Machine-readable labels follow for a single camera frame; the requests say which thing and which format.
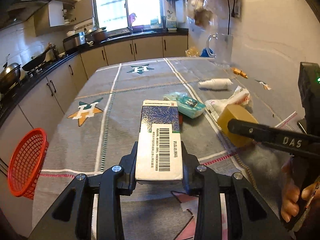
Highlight right hand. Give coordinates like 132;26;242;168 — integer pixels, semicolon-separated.
280;160;319;223

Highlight hanging plastic food bags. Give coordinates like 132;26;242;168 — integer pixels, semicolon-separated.
187;0;241;29

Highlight orange candy wrapper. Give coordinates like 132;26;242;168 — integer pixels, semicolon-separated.
231;67;248;79

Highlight blue plastic bag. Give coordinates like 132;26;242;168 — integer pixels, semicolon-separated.
200;48;214;57

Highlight brown cooking pot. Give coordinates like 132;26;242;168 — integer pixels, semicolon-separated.
91;27;108;43

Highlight beige upper kitchen cabinets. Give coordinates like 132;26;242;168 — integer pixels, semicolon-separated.
33;0;94;36

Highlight blue white medicine box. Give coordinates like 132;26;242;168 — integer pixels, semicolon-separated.
135;100;183;184

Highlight grey patterned tablecloth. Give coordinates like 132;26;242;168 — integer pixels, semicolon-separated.
32;58;296;239

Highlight yellow square container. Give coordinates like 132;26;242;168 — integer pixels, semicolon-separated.
217;105;258;148

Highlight red plastic basket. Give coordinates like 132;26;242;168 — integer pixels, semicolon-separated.
8;128;49;200

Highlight silver rice cooker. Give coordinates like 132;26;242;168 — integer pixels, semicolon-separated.
63;32;86;52

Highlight kitchen window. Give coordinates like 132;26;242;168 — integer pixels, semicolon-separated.
93;0;164;32

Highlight clear glass pitcher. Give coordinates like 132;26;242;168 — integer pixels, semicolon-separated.
206;33;233;65

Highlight white spray bottle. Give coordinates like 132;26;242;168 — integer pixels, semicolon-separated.
199;79;233;90

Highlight beige lower kitchen cabinets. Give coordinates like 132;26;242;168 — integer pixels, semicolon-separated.
0;35;189;170

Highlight orange-brown snack wrapper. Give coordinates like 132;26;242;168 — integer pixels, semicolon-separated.
178;113;183;126

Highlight white bag red lettering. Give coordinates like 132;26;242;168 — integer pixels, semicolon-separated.
204;86;253;115

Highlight steel wok with lid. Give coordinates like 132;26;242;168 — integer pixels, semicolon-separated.
0;54;21;94

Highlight beige kitchen cabinets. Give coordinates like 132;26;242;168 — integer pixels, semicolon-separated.
33;0;94;36
0;35;189;170

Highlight black frying pan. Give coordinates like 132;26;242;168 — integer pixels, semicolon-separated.
22;43;53;72

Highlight range hood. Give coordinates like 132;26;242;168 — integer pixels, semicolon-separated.
1;0;51;29

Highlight teal tissue packet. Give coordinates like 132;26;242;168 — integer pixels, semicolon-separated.
163;92;206;119

